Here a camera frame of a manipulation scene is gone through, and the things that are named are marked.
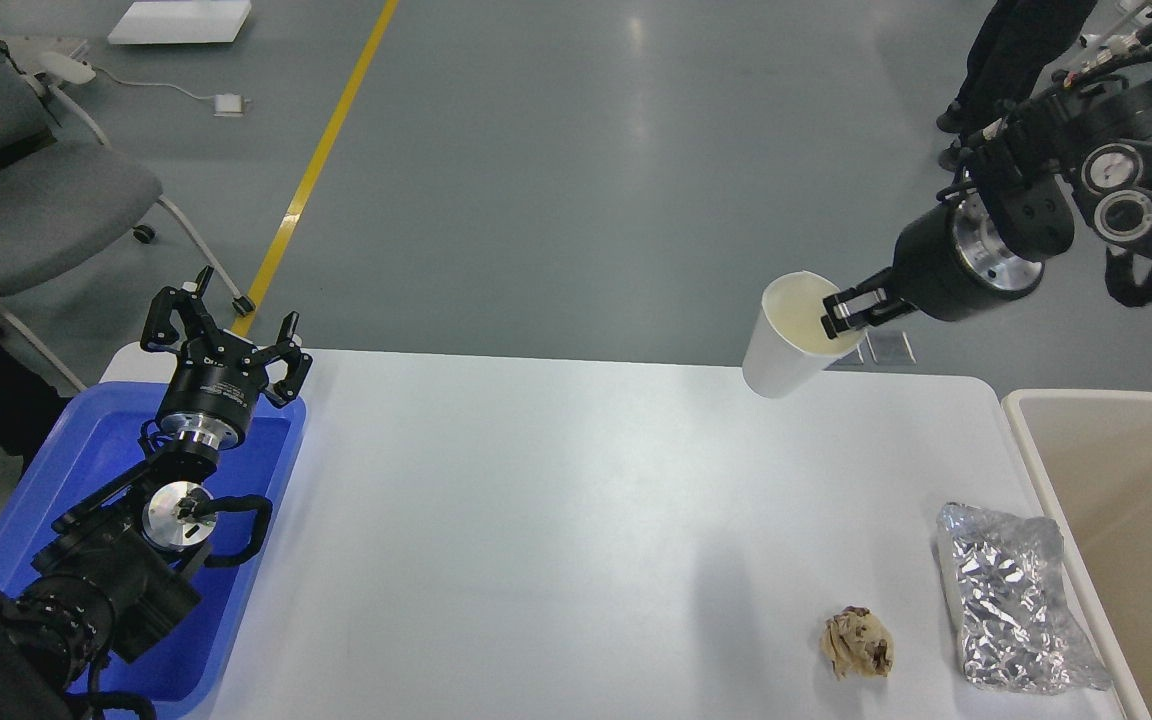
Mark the grey office chair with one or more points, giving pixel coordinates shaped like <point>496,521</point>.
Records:
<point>63,202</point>

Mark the white flat box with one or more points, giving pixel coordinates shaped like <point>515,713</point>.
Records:
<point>180,23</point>

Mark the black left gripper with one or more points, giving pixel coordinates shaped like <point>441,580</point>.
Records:
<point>213,391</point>

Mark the white power adapter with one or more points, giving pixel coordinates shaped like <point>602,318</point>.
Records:
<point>222,105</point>

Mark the right metal floor plate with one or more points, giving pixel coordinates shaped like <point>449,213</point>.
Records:
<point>890,348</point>

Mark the crumpled brown paper ball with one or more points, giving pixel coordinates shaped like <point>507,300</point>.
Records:
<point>855,641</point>

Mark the blue plastic tray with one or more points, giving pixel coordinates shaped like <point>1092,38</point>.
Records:
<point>95,440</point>

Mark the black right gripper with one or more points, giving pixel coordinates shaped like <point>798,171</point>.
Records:
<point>950,264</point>

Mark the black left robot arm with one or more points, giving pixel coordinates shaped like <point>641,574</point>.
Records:
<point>117,577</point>

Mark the beige plastic bin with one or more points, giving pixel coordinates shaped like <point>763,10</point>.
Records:
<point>1089,456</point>

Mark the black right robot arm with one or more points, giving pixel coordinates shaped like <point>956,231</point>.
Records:
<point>1014,167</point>

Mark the white paper cup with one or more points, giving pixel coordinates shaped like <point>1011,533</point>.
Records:
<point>789,344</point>

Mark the crumpled silver foil bag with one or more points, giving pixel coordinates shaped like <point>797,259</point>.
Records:
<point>1005,596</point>

